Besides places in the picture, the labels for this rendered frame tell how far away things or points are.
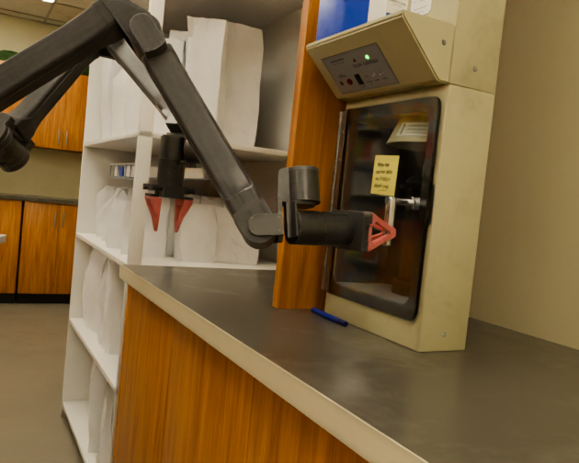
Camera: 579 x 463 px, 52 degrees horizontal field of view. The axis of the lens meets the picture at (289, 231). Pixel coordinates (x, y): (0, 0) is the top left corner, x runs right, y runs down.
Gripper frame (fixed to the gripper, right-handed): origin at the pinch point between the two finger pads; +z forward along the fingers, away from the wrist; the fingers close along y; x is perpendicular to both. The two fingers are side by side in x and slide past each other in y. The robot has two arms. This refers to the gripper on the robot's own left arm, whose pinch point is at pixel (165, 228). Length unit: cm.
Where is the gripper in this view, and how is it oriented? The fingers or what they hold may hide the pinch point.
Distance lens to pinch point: 131.6
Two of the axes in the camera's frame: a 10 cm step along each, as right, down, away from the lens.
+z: -1.0, 9.9, 0.5
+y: 8.8, 0.7, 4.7
